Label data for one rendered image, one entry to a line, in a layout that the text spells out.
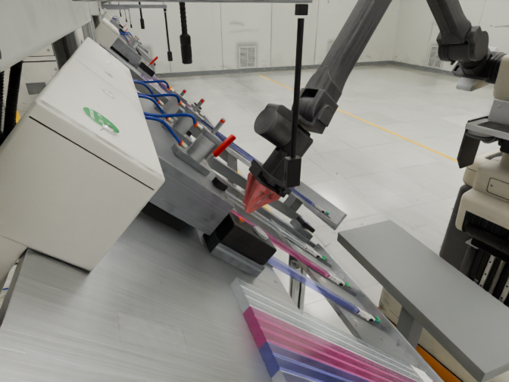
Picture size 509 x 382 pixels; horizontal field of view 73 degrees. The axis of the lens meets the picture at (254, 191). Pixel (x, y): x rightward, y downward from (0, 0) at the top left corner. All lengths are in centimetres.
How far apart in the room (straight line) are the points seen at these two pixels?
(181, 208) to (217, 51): 807
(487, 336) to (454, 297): 13
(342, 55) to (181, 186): 49
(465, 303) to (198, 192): 93
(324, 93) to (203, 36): 765
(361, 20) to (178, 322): 68
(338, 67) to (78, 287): 64
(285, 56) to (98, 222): 884
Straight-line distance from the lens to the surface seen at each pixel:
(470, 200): 130
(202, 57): 834
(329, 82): 73
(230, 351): 29
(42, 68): 149
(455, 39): 115
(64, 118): 21
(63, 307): 22
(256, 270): 44
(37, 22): 20
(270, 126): 64
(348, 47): 77
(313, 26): 930
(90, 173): 22
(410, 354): 81
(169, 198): 37
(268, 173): 69
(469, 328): 110
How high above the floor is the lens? 133
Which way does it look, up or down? 28 degrees down
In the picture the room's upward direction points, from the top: straight up
